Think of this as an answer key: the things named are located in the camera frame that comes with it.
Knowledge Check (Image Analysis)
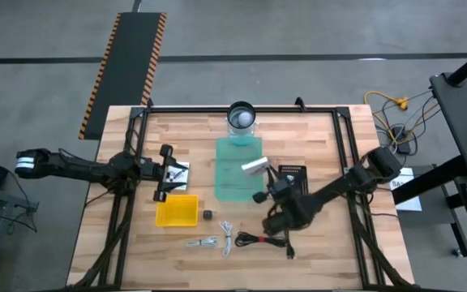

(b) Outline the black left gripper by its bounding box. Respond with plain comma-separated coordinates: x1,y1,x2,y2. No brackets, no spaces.
142,144,189,203

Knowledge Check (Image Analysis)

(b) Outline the black power brick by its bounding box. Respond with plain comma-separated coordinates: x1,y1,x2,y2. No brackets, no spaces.
391,125,412,155

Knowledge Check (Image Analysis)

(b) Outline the white usb cable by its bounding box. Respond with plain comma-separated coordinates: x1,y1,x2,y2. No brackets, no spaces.
185,235,220,248
218,221,234,258

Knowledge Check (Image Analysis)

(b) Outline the black slotted plastic basket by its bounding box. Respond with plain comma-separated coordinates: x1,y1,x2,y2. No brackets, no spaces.
277,164,310,195

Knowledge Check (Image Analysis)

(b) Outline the dark grey desk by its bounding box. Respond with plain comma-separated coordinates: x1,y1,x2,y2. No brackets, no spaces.
391,40,467,273

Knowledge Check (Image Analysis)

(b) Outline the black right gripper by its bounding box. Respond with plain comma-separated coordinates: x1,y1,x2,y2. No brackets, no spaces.
252,165,298,204

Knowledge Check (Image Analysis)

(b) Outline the yellow floor cable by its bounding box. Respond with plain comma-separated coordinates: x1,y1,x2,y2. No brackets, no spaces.
363,91,441,143

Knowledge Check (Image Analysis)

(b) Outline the black cable bundle red tie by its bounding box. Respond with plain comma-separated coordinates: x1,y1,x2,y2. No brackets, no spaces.
233,230,296,260

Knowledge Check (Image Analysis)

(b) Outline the yellow slotted plastic basket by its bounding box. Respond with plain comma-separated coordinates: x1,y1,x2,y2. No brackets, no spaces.
155,194,199,227

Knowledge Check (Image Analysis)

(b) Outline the white paper sheet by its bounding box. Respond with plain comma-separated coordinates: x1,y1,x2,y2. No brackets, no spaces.
389,166,423,213

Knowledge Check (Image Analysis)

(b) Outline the teal translucent plastic bin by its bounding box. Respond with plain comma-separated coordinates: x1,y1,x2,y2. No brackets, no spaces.
214,136,263,203

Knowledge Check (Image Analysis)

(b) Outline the black hazard striped floor mat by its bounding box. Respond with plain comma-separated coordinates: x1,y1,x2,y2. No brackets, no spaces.
78,11,168,141

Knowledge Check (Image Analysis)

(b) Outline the white cardboard product box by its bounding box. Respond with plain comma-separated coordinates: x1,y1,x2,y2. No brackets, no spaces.
166,161,191,191
241,156,271,177

